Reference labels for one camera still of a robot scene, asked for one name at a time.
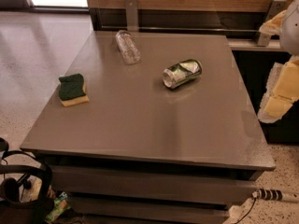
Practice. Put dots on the clear plastic bottle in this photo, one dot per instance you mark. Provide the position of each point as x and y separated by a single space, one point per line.
127 47

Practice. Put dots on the right metal bracket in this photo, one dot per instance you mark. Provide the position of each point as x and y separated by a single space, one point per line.
271 23

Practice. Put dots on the left metal bracket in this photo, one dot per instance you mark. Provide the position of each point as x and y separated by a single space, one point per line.
131 12

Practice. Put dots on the metal bracket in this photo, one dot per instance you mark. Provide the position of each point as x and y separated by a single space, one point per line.
131 12
271 23

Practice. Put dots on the green yellow sponge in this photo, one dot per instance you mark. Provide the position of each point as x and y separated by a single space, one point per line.
72 90

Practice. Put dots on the green snack packet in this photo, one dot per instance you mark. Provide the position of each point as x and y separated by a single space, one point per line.
60 206

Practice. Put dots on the striped cable plug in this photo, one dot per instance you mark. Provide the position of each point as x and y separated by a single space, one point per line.
275 195

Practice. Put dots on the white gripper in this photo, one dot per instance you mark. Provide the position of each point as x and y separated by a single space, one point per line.
291 28

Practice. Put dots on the green soda can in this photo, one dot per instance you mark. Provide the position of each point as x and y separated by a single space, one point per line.
181 73

